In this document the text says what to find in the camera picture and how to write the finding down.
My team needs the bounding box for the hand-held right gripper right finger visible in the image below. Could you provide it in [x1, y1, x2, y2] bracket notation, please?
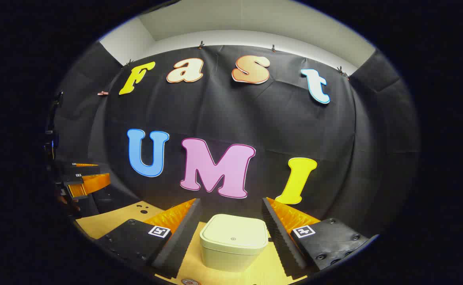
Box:
[261, 197, 379, 279]

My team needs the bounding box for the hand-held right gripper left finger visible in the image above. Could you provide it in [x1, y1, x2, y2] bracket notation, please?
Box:
[95, 198, 203, 279]

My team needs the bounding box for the pale green desktop garbage bin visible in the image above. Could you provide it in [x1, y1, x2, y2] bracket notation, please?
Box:
[199, 214, 269, 273]

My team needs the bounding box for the wooden desktop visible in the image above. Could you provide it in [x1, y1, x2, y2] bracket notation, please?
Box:
[75, 200, 309, 285]

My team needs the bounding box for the black backdrop cloth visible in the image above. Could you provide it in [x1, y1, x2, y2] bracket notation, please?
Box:
[46, 42, 420, 238]

